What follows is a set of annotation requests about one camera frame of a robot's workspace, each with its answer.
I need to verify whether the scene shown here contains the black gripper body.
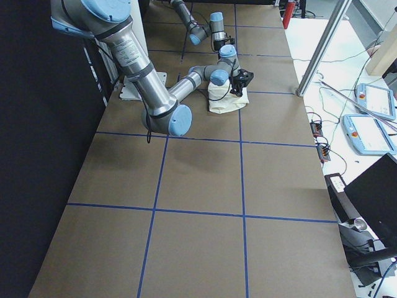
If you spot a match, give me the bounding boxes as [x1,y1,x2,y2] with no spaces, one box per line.
[233,70,254,89]
[212,39,226,52]

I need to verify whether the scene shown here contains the cream long-sleeve cat shirt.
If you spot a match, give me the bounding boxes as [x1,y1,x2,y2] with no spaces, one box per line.
[208,80,249,114]

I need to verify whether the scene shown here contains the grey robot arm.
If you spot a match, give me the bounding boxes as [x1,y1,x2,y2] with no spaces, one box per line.
[51,1,254,137]
[169,0,228,52]

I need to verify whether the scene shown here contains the red cylinder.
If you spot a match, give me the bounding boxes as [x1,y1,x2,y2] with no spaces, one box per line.
[282,0,295,30]

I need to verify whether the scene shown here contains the black orange connector hub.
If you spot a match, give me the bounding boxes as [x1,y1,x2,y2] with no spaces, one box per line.
[310,120,323,138]

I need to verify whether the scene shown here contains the near blue teach pendant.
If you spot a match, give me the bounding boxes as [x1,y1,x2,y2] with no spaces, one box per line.
[341,114,396,156]

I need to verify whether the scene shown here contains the blue teach pendant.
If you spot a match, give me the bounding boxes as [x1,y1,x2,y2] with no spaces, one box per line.
[355,83,396,120]
[341,114,396,156]

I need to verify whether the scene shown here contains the far blue teach pendant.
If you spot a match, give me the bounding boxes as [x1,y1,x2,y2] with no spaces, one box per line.
[355,83,396,120]

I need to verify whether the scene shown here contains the black box with white label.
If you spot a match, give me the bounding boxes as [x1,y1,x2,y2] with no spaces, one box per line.
[324,173,364,223]

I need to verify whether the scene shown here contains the wooden board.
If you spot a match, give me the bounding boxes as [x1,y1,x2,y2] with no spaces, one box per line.
[366,25,397,76]

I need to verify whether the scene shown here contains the black monitor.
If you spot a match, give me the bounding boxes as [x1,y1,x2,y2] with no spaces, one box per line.
[344,153,396,247]

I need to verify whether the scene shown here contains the steel cup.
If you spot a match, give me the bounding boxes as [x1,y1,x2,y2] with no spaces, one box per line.
[352,218,368,232]

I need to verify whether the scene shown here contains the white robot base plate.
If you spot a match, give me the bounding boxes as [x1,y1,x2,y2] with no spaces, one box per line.
[119,0,167,101]

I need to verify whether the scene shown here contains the black cables on table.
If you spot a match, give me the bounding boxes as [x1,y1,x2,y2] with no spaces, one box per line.
[293,18,397,174]

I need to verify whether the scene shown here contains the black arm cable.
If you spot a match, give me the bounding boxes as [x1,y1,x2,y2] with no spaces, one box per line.
[145,61,236,144]

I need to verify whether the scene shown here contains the grey aluminium frame post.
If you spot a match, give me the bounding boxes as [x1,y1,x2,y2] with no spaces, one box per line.
[296,0,352,97]

